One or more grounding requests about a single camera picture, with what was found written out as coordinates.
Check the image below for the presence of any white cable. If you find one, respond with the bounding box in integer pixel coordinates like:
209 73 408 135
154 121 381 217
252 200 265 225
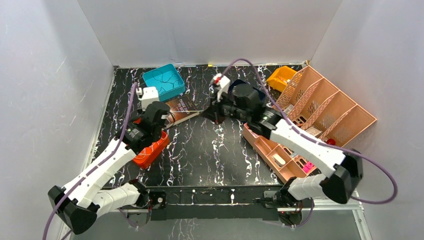
139 145 160 158

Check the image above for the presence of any orange plastic bin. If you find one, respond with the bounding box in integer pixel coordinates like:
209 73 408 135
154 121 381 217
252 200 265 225
132 131 170 169

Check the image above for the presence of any pink desk organizer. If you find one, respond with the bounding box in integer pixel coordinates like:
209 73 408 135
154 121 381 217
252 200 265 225
242 66 377 183

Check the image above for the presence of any teal plastic bin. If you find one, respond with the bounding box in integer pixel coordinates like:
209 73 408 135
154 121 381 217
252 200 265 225
142 64 186 102

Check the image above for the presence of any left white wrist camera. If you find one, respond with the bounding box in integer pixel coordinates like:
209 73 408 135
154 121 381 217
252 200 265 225
135 86 160 111

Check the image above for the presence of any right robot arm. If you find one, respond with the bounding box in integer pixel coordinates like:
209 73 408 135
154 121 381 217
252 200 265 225
201 81 363 207

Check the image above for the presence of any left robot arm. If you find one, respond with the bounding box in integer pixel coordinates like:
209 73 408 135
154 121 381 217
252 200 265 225
47 101 170 235

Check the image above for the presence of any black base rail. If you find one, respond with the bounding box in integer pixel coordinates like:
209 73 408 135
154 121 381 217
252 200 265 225
117 183 316 229

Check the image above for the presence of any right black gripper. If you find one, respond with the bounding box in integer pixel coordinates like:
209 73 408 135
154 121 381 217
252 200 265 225
201 89 250 125

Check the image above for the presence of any dark cable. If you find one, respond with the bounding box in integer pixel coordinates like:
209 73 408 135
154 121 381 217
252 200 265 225
152 71 181 94

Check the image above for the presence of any dark blue plastic bin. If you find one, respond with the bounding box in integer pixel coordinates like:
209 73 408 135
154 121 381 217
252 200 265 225
228 79 246 92

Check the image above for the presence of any paperback book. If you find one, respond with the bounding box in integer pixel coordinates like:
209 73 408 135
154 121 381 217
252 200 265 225
166 95 201 125

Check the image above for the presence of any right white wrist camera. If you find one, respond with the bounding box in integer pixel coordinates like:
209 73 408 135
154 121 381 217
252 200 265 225
212 73 231 102

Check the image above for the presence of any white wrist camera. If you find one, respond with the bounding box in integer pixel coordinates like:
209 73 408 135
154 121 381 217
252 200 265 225
212 73 231 102
135 86 160 111

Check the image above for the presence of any yellow plastic bin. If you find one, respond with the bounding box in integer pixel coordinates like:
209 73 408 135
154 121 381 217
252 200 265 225
266 66 297 93

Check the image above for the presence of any red black small tool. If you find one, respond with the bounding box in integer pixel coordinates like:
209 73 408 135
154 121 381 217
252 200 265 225
326 138 336 146

